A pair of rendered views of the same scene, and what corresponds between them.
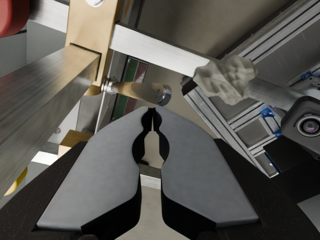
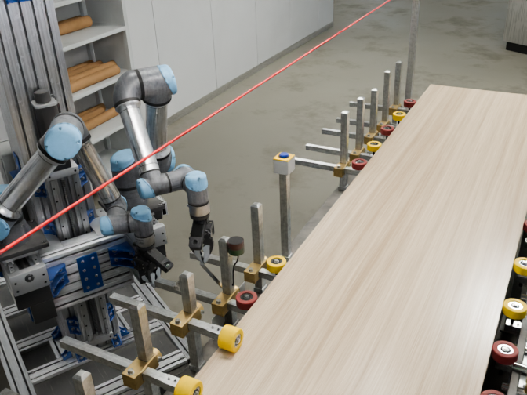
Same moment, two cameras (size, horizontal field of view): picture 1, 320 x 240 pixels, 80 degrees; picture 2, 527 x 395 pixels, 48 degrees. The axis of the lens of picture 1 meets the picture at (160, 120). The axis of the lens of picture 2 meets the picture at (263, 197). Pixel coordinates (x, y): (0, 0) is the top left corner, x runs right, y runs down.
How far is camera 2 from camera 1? 2.15 m
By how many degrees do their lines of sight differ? 31
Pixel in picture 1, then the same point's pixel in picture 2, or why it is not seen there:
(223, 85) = not seen: hidden behind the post
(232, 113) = (156, 335)
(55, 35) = not seen: hidden behind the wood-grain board
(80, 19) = (224, 298)
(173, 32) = not seen: outside the picture
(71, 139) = (252, 277)
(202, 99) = (185, 347)
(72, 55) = (226, 285)
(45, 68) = (226, 275)
